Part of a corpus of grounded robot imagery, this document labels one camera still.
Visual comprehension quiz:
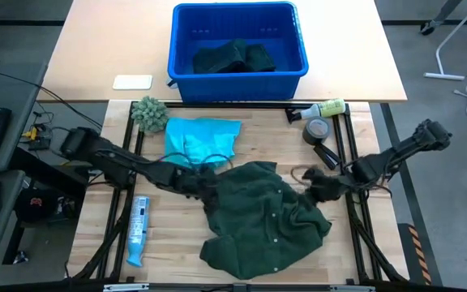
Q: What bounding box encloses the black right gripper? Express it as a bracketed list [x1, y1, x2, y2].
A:
[301, 168, 351, 204]

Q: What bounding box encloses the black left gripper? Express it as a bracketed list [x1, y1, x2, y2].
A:
[176, 165, 220, 216]

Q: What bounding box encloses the dark green buttoned knit shirt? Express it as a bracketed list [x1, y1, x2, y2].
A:
[199, 161, 333, 281]

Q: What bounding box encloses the turquoise shirt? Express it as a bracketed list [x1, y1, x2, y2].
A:
[163, 116, 242, 170]

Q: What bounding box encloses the black stapler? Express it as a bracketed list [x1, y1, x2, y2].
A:
[312, 142, 342, 170]

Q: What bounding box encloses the blue toothpaste tube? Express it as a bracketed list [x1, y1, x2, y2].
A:
[124, 195, 152, 268]

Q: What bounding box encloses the green succulent plant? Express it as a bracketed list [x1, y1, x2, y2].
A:
[131, 96, 169, 134]

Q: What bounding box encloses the black yellow-striped floor plate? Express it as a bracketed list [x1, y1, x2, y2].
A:
[397, 222, 443, 287]

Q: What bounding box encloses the blue plastic bin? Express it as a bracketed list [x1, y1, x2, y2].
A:
[167, 2, 310, 102]

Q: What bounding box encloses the white phone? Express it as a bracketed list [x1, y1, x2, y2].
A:
[113, 74, 153, 91]

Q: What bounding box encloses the dark green folded garment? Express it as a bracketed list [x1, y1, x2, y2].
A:
[192, 38, 277, 75]

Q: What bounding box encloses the white floor stand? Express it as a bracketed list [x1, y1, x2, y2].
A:
[422, 0, 467, 81]

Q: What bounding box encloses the black cap red logo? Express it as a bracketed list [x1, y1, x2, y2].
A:
[14, 187, 61, 223]

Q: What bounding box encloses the small electronics board yellow plug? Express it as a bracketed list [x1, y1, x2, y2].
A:
[20, 123, 53, 152]

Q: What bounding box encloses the black chair base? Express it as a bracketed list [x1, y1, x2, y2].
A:
[419, 0, 464, 36]

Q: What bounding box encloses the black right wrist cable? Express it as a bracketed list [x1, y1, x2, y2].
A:
[289, 164, 319, 188]

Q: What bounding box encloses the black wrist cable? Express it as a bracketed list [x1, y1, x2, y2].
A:
[95, 149, 234, 174]
[289, 164, 319, 188]

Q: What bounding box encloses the grey duct tape roll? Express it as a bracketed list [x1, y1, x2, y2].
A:
[301, 116, 332, 146]

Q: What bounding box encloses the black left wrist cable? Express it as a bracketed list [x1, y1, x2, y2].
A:
[95, 149, 234, 174]

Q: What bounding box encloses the black aluminium table frame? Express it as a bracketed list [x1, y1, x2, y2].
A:
[65, 100, 411, 292]

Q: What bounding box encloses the thin black desk cable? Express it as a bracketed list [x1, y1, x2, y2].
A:
[0, 64, 105, 131]

